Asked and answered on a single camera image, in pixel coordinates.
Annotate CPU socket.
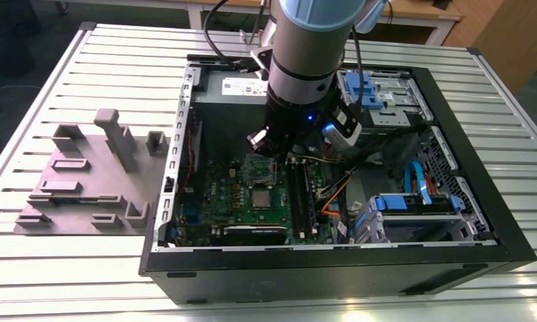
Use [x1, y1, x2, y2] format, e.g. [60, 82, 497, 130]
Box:
[248, 185, 283, 213]

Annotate black graphics card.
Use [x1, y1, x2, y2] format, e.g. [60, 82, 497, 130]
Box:
[209, 224, 291, 248]

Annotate orange wire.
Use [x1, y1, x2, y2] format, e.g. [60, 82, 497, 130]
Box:
[320, 182, 348, 217]

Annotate thick black camera cable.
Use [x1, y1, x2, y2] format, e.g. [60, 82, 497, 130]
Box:
[203, 0, 263, 74]

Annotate black sleeved cable bundle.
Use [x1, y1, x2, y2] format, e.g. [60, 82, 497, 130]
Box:
[317, 125, 431, 199]

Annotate mixed colour power wires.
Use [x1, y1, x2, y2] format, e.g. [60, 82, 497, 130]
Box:
[288, 147, 348, 166]

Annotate black RAM slot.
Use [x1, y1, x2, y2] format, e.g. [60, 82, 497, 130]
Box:
[285, 158, 308, 237]

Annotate blue SATA wire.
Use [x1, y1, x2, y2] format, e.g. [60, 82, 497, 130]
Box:
[404, 160, 432, 206]

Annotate silver CPU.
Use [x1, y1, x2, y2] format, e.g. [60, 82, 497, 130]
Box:
[252, 189, 275, 208]

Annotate hard disk in blue carrier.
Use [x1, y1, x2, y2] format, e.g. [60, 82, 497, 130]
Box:
[369, 193, 463, 216]

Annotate metal optical drive cage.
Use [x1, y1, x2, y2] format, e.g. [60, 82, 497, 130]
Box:
[335, 68, 435, 144]

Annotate grey power supply unit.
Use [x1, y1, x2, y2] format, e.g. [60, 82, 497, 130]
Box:
[192, 70, 283, 158]

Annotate black RAM stick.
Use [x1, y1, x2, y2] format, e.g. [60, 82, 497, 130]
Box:
[297, 160, 320, 234]

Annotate RAM stick gold contacts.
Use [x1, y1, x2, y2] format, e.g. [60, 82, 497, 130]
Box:
[48, 196, 120, 205]

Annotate thin cable metal plug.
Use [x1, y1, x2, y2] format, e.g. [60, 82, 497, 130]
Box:
[237, 0, 269, 46]

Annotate metal disk bay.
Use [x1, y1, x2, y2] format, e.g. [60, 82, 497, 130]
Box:
[361, 193, 496, 244]

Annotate black open PC case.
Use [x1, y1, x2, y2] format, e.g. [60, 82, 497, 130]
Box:
[137, 53, 537, 305]

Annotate wooden desk white frame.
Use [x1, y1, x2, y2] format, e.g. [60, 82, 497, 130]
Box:
[185, 0, 465, 46]

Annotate wooden cabinet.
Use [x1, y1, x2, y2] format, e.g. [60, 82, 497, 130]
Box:
[443, 0, 537, 93]

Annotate thin red wire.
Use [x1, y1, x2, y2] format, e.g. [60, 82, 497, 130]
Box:
[181, 157, 196, 189]

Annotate green Dell motherboard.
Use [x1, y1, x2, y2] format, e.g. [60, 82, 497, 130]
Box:
[173, 157, 337, 248]

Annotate grey parts rack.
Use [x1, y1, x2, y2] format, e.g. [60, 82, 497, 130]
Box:
[13, 107, 171, 236]

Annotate white rounded wrist camera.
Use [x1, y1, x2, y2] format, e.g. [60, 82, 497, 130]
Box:
[320, 103, 364, 148]

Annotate metal socket cover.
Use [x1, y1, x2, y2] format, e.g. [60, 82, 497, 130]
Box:
[247, 153, 279, 187]

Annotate blue drive bay latch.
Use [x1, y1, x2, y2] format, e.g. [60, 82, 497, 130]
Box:
[345, 71, 385, 111]

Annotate grey boxy wrist camera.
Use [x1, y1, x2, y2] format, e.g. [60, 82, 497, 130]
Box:
[249, 46, 275, 81]

